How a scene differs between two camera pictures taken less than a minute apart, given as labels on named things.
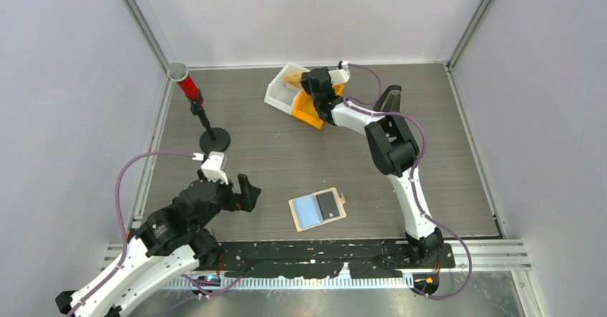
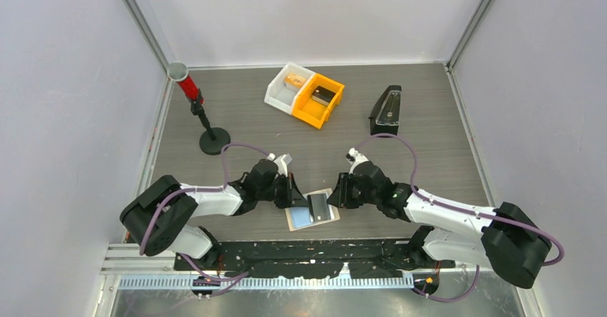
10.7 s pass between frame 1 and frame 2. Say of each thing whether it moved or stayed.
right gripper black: moved
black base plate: stayed
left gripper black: moved
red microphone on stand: stayed
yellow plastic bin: stayed
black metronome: stayed
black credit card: moved
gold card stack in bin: stayed
